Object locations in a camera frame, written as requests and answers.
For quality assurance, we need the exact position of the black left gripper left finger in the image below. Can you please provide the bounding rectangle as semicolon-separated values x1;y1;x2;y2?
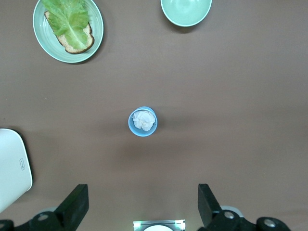
0;184;90;231

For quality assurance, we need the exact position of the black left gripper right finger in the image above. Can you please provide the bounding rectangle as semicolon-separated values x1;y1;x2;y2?
197;183;293;231

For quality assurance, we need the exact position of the blue cup holding paper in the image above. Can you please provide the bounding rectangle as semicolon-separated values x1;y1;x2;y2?
128;106;159;138

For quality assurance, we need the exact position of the white paper ball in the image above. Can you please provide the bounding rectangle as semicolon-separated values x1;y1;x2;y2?
132;110;156;132

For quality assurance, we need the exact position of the white toaster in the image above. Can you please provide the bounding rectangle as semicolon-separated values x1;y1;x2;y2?
0;128;33;214

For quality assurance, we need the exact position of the brown bread slice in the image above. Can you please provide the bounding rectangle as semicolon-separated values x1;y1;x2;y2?
43;11;95;55

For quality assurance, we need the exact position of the light green plate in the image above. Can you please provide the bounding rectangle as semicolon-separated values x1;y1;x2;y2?
32;0;104;64

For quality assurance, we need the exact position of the green lettuce leaf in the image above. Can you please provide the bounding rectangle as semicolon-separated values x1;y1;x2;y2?
41;0;91;50

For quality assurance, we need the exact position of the light green bowl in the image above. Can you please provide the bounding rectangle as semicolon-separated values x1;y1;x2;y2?
160;0;213;27

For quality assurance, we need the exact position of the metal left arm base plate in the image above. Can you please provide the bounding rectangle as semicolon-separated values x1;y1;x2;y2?
133;218;186;231

